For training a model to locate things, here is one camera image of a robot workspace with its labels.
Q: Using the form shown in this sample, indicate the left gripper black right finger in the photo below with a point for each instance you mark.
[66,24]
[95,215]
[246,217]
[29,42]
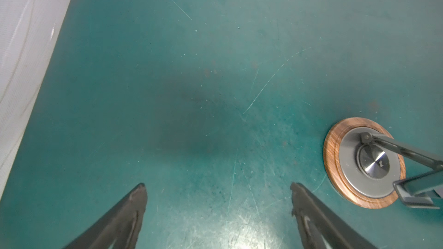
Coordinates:
[319,227]

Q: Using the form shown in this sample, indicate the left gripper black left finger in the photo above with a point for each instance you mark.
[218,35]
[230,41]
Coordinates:
[119,227]

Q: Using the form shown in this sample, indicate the phone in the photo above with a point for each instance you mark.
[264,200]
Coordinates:
[418,192]

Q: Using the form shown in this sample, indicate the wooden round base phone stand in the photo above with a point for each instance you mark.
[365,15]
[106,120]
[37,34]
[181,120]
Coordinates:
[362,161]

